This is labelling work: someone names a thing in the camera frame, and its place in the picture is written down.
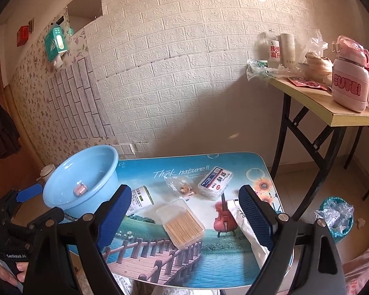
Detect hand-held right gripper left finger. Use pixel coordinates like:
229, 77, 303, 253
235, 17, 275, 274
23, 184, 133, 295

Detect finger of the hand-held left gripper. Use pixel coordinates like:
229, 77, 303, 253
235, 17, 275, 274
0, 184, 44, 211
34, 207, 65, 223

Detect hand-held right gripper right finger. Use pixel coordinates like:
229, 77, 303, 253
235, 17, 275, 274
238, 184, 347, 295

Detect white bottle with green cap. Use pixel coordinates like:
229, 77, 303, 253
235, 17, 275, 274
124, 186, 154, 217

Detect white sachet packet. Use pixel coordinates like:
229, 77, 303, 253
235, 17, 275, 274
231, 199, 270, 268

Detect light blue plastic basin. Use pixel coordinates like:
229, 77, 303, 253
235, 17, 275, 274
42, 144, 119, 222

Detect cotton swab box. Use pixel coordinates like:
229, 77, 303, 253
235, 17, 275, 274
198, 166, 235, 200

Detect clear toothpick box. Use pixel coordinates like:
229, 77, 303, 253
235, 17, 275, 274
155, 198, 206, 249

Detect small clear snack bag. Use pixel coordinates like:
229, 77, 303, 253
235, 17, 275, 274
165, 177, 200, 202

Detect person's left hand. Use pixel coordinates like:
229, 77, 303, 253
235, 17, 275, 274
0, 260, 27, 288

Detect white paper cup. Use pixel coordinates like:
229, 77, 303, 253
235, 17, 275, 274
38, 164, 56, 185

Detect landscape printed low table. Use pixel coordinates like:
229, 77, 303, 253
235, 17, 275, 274
64, 151, 294, 288

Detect dark hanging coat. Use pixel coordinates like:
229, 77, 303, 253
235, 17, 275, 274
0, 83, 20, 160

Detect trash bin with plastic bag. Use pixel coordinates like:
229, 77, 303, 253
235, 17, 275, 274
315, 197, 355, 246

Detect yellow folding table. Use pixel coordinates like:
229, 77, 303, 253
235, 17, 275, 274
266, 74, 369, 202

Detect red flat packet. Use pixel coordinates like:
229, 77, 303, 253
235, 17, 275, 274
287, 76, 328, 91

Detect crumpled green plastic wrapper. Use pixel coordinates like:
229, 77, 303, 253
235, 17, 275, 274
246, 58, 283, 82

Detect pink water bottle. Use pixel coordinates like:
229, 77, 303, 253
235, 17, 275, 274
330, 35, 369, 113

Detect clear bottle with red label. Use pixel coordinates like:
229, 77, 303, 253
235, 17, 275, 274
266, 29, 282, 70

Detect round bread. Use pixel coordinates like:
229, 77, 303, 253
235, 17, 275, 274
304, 52, 333, 79

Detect stack of paper cups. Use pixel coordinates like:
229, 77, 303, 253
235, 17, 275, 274
279, 33, 296, 68

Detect clear plastic bag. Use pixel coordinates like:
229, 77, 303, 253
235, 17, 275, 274
300, 29, 329, 68

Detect green wall tissue box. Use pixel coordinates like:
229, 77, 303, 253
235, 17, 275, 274
44, 26, 69, 66

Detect red wall alarm box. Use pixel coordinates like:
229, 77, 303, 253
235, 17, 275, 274
16, 26, 30, 47

